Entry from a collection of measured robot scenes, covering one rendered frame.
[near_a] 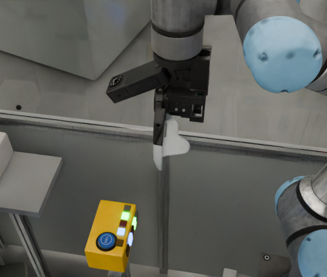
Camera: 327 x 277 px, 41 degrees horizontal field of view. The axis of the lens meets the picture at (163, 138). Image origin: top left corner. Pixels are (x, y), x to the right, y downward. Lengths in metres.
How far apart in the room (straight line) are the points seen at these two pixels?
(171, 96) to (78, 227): 1.46
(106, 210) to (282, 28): 0.84
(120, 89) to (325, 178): 0.48
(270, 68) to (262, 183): 1.15
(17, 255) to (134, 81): 1.86
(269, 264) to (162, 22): 0.75
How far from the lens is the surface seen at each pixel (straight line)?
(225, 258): 2.08
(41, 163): 1.62
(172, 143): 0.71
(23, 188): 1.57
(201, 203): 1.73
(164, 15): 0.59
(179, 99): 0.68
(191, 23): 0.60
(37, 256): 2.04
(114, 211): 1.20
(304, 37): 0.47
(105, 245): 1.13
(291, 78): 0.49
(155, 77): 0.67
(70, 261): 2.37
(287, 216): 1.03
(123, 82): 0.71
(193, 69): 0.66
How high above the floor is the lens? 2.06
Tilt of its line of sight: 47 degrees down
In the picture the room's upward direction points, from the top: straight up
